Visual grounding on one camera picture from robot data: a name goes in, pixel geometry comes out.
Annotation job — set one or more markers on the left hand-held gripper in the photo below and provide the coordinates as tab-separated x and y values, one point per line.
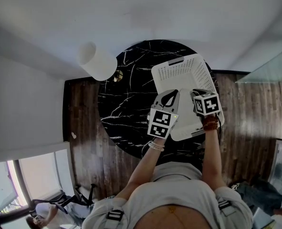
160	123

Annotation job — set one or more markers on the person's right forearm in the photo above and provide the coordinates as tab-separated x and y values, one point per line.
211	156

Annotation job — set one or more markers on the dark clothing pile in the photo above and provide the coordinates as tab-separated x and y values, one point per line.
260	194

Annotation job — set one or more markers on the brass round table base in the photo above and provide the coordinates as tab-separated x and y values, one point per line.
118	75

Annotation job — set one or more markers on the person's light grey shirt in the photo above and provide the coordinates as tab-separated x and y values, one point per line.
179	187

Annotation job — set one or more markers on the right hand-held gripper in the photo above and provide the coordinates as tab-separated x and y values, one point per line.
207	104

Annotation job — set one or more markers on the white perforated plastic basket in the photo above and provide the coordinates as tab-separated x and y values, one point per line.
179	75

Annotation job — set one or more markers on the person's left forearm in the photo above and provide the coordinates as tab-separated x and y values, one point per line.
143	168

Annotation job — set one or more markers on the glass table top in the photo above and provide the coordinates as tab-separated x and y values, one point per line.
269	70

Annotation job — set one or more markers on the black marble round table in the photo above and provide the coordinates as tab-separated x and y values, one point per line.
131	63

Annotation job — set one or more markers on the white framed window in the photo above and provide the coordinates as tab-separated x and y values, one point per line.
35	175

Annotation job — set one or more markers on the white paper scrap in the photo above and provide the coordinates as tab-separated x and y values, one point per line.
73	135

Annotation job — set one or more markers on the white cylindrical lamp shade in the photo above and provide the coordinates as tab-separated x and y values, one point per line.
97	61

